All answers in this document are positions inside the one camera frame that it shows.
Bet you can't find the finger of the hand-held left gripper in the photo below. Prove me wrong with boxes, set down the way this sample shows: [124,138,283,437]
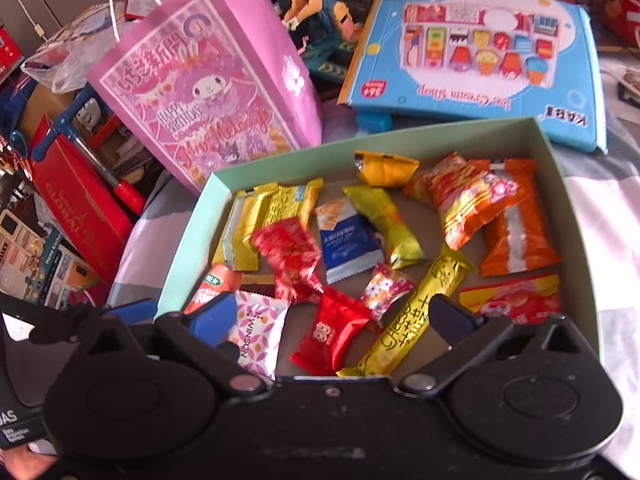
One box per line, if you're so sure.
[31,298,158,347]

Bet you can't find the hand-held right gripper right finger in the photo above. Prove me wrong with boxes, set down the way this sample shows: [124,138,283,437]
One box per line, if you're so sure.
[399,294,600,398]

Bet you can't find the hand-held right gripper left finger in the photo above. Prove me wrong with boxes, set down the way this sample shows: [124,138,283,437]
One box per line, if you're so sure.
[86,292,267,402]

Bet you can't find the long yellow stick snack packet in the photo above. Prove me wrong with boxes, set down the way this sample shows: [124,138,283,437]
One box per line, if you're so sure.
[336,244,477,379]

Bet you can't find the white pink-patterned snack packet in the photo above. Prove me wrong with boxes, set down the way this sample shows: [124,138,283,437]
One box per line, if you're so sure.
[231,289,291,382]

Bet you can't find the orange fries snack packet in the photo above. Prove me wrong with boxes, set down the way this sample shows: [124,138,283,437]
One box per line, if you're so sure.
[404,154,522,252]

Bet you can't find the pale green cardboard box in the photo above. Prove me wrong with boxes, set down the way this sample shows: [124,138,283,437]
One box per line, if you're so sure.
[157,116,601,361]

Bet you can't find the orange green-topped snack packet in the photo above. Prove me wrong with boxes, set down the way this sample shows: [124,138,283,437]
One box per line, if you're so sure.
[181,265,244,317]

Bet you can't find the red and yellow snack packet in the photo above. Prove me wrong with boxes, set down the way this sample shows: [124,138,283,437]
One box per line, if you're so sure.
[458,274,562,327]

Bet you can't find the small floral candy packet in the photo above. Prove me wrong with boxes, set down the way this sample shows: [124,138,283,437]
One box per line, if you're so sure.
[359,261,417,322]

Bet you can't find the toy kitchen box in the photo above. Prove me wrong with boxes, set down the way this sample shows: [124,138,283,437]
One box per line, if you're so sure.
[0,170,103,311]

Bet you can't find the yellow silver-striped snack packet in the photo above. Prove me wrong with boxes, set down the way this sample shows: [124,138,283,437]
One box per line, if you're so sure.
[219,185,281,269]

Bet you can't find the crumpled red snack packet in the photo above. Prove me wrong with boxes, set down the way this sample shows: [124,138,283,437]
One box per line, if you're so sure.
[249,218,327,307]

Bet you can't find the red plastic tube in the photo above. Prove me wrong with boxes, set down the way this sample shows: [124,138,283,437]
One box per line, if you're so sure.
[112,177,148,216]

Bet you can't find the orange silver-striped wafer packet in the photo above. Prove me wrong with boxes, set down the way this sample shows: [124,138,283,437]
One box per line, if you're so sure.
[479,159,562,279]

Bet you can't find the red square snack packet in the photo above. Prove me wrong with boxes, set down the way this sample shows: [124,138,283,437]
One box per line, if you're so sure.
[289,286,374,377]

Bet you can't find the yellow-green snack packet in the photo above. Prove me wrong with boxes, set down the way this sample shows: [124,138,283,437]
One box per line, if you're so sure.
[342,185,426,271]

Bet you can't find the large red box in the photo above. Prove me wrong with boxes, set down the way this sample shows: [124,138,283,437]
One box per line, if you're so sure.
[30,115,136,283]

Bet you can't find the blue and white snack packet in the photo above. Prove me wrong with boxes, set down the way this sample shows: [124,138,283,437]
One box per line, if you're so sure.
[314,199,387,284]

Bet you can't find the small yellow snack packet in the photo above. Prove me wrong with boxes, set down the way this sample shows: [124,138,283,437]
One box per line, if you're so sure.
[354,150,421,188]

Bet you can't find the small blue plastic block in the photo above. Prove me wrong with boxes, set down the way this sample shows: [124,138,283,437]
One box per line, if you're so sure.
[356,109,397,135]

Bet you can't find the pink cartoon gift bag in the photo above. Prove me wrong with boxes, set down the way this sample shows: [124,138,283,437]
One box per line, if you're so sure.
[85,0,323,198]

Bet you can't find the clear plastic bag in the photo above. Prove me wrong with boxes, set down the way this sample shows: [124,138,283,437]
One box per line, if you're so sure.
[20,2,121,93]

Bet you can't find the blue toy shop box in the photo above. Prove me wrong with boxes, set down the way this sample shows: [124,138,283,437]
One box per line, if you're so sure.
[336,0,608,156]

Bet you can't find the small red box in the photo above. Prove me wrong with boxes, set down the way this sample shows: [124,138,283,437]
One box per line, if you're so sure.
[0,26,27,83]

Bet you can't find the black flat item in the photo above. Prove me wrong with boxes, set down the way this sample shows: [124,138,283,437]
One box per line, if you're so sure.
[617,82,640,111]

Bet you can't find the red printed bag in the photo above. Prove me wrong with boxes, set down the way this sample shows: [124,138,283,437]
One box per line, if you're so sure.
[560,0,640,51]

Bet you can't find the blue plastic toy handle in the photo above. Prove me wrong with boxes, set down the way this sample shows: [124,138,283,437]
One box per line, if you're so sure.
[27,85,96,161]

